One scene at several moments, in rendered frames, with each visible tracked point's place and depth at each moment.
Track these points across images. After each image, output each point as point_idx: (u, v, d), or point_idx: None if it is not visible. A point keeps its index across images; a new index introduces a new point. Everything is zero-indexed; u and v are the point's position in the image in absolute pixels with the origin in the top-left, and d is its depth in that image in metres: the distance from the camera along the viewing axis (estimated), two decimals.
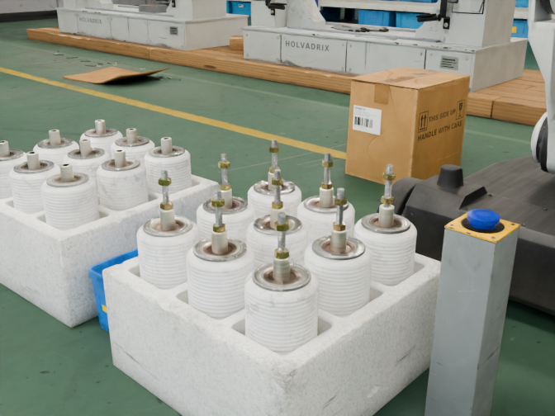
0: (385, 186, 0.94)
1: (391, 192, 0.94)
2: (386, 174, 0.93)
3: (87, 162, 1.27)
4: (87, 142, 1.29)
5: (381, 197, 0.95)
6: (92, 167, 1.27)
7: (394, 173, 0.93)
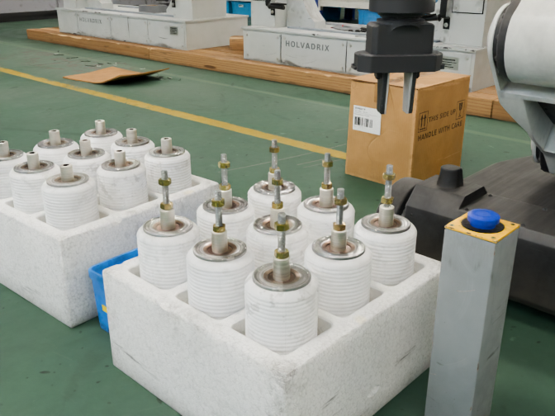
0: (385, 186, 0.94)
1: (391, 192, 0.94)
2: (386, 174, 0.93)
3: (87, 162, 1.27)
4: (87, 142, 1.29)
5: (381, 197, 0.95)
6: (92, 167, 1.27)
7: (394, 173, 0.93)
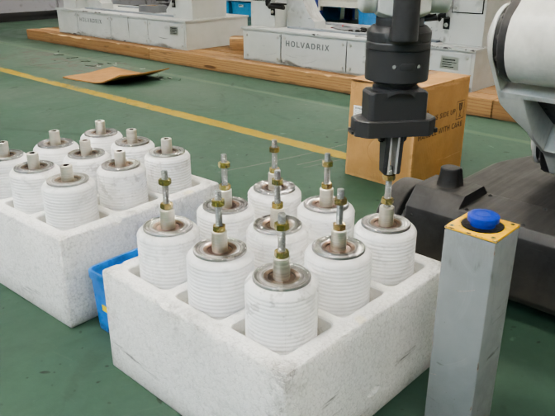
0: (388, 189, 0.93)
1: (385, 192, 0.95)
2: (393, 174, 0.93)
3: (87, 162, 1.27)
4: (87, 142, 1.29)
5: (387, 201, 0.94)
6: (92, 167, 1.27)
7: None
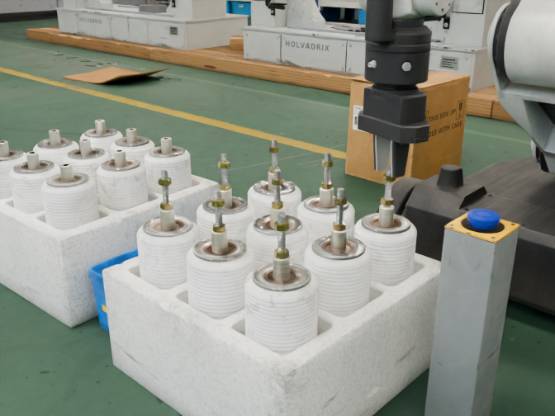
0: (391, 188, 0.94)
1: (386, 195, 0.94)
2: None
3: (87, 162, 1.27)
4: (87, 142, 1.29)
5: (392, 199, 0.95)
6: (92, 167, 1.27)
7: (385, 175, 0.93)
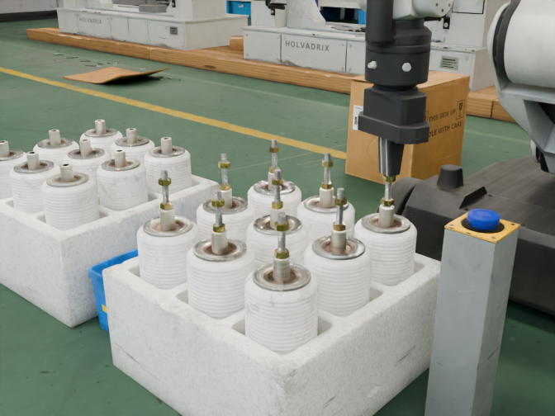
0: (385, 188, 0.94)
1: (391, 194, 0.94)
2: (385, 175, 0.93)
3: (87, 162, 1.27)
4: (87, 142, 1.29)
5: (382, 199, 0.95)
6: (92, 167, 1.27)
7: (393, 176, 0.93)
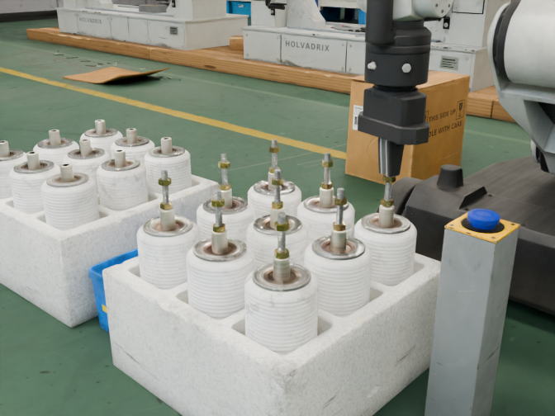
0: (387, 191, 0.94)
1: (386, 194, 0.95)
2: (392, 177, 0.93)
3: (87, 162, 1.27)
4: (87, 142, 1.29)
5: (386, 203, 0.94)
6: (92, 167, 1.27)
7: None
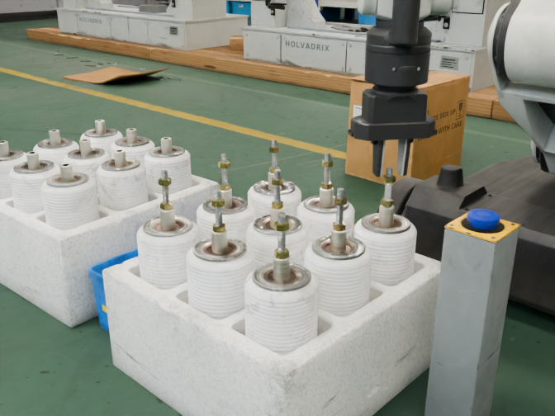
0: (387, 191, 0.94)
1: (386, 194, 0.95)
2: (392, 177, 0.93)
3: (87, 162, 1.27)
4: (87, 142, 1.29)
5: (386, 203, 0.94)
6: (92, 167, 1.27)
7: None
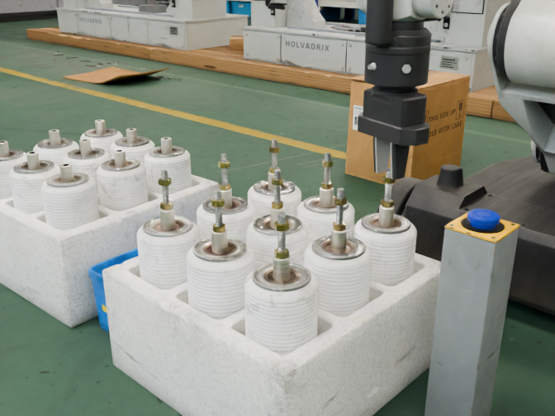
0: (391, 190, 0.94)
1: (386, 196, 0.94)
2: None
3: (87, 162, 1.27)
4: (87, 142, 1.29)
5: (392, 201, 0.95)
6: (92, 167, 1.27)
7: (384, 177, 0.93)
